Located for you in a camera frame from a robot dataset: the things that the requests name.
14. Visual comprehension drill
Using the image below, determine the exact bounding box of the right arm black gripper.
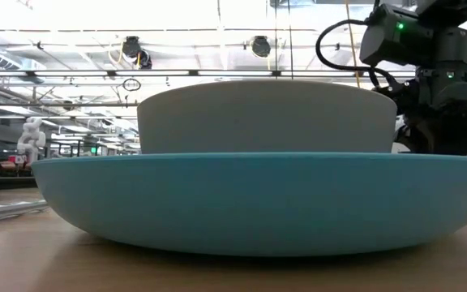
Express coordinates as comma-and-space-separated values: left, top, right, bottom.
395, 95, 467, 157

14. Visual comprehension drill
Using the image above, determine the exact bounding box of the grey round bowl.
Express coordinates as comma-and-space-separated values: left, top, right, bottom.
136, 79, 398, 155

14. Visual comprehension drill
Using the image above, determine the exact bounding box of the blue round plate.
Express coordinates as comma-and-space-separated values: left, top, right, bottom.
31, 152, 467, 258

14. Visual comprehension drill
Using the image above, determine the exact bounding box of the long ceiling light strip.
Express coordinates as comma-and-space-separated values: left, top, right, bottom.
0, 69, 419, 79

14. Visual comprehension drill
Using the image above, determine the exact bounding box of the white robot figure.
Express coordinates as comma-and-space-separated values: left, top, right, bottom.
16, 117, 47, 164

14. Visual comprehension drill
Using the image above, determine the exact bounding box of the yellow hanging cable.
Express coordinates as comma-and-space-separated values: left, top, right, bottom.
344, 0, 361, 88

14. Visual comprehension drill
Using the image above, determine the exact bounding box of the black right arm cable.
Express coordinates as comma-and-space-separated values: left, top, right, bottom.
315, 18, 399, 91

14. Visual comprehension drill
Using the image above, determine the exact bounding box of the black ceiling cable reel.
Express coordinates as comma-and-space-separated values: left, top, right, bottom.
250, 35, 272, 58
121, 35, 153, 71

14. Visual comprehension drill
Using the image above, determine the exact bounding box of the black hanging ring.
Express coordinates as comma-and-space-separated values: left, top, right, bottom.
122, 77, 143, 92

